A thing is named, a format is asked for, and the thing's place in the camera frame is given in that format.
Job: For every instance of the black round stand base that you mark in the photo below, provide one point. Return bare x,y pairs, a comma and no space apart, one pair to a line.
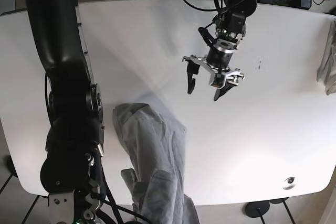
257,209

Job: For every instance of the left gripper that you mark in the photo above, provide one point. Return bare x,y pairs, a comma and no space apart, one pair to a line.
214,61

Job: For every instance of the grey printed T-shirt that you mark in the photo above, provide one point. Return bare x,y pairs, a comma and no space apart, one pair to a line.
155,144

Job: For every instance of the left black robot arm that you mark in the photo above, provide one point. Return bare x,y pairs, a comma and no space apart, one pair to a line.
230,30

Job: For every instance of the white printed T-shirt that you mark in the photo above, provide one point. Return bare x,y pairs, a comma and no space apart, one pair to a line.
326,70

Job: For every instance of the black table leg left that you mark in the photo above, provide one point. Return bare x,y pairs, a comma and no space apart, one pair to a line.
11,168

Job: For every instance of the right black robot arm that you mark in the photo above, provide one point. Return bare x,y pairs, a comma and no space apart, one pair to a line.
72,173

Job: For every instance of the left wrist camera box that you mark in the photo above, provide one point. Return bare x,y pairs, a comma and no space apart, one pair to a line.
217,80

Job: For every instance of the right silver table grommet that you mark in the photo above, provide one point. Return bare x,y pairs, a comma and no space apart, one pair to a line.
289,183

